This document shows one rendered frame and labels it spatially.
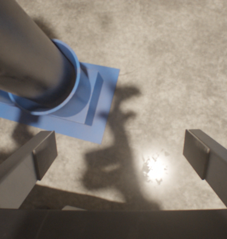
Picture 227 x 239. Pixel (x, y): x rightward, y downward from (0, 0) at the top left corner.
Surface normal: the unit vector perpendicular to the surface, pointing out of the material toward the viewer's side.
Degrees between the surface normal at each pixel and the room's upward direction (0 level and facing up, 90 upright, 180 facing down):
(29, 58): 90
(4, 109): 0
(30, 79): 90
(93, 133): 0
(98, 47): 0
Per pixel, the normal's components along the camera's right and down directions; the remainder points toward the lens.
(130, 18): -0.14, -0.12
